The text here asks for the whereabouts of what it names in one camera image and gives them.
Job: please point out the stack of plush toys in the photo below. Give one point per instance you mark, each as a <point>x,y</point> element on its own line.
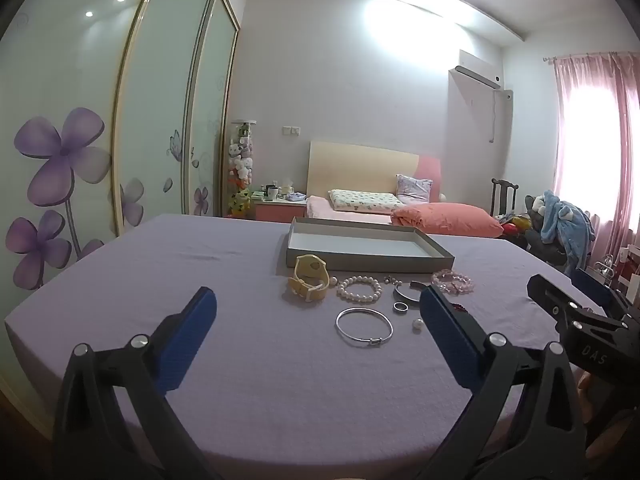
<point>242,170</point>

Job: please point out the grey cardboard box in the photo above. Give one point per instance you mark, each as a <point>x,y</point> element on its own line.
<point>360,245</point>

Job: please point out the dark wooden chair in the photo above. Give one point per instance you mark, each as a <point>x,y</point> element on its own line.
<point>502,197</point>

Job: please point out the lilac printed pillow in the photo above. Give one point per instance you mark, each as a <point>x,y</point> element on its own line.
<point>414,188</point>

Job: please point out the white plush toy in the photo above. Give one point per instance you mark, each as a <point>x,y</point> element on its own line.
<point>537,203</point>

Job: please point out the pearl earring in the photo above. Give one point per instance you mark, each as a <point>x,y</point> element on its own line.
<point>417,325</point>

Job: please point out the yellow wrist watch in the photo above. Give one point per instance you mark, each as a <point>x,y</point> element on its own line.
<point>310,266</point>

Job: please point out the wall light switch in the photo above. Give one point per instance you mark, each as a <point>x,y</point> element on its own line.
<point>290,130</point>

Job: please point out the pink bed with headboard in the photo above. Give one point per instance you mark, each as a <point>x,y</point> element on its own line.
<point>360,165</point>

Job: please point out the air conditioner pipe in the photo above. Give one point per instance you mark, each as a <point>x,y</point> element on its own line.
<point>494,115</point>

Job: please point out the red and yellow toys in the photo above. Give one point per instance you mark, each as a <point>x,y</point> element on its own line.
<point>515,225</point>

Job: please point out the folded pink quilt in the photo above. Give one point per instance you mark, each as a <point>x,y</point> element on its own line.
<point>445,220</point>

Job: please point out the pink nightstand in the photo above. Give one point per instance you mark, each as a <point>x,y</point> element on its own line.
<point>277,207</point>

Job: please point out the patterned white pillow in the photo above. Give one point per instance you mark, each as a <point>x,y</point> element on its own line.
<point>362,200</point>

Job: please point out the floral sliding door wardrobe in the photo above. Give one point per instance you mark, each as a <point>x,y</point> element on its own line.
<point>75,85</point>

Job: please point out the blue plush garment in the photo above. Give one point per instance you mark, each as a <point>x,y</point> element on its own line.
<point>565,225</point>

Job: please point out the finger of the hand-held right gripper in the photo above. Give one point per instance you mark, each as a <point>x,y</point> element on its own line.
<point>597,287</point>
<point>552,302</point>

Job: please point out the thin silver bangle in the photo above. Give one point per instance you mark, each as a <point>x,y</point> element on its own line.
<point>371,342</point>

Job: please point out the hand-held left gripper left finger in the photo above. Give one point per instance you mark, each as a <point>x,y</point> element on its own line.
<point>190,340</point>

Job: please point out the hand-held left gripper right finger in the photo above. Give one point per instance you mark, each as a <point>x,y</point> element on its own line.
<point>450,340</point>

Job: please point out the tissue box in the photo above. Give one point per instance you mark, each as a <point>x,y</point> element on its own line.
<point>286,190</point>

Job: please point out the pink curtain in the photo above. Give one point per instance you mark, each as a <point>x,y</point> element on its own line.
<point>615,135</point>

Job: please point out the white air conditioner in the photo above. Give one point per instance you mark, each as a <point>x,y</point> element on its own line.
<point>475,76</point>

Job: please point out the light blue cloth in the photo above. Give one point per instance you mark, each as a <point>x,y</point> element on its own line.
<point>297,195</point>

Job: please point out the lilac tablecloth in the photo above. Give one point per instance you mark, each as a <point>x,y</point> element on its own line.
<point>225,260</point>

